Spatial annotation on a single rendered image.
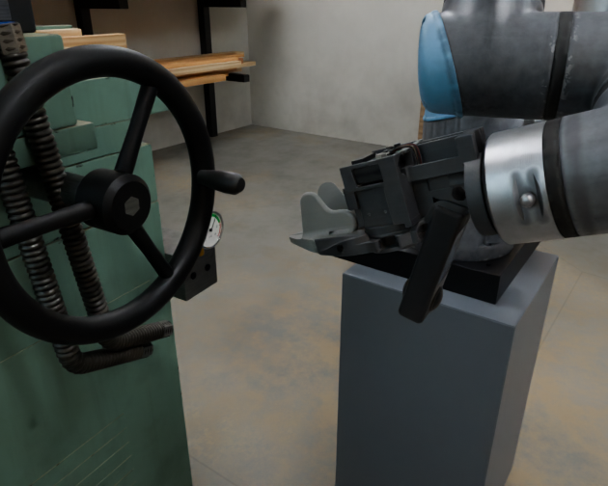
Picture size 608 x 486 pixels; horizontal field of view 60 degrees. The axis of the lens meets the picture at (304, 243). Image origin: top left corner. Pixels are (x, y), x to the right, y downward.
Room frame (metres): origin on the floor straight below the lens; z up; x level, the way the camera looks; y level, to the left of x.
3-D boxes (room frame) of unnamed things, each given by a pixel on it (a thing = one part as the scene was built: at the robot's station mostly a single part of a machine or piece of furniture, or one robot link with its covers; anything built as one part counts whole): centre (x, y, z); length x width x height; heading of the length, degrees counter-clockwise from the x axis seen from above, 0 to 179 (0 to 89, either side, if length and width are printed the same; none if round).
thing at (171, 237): (0.82, 0.22, 0.58); 0.12 x 0.08 x 0.08; 59
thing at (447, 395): (0.87, -0.28, 0.27); 0.30 x 0.30 x 0.55; 55
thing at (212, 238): (0.78, 0.16, 0.65); 0.06 x 0.04 x 0.08; 149
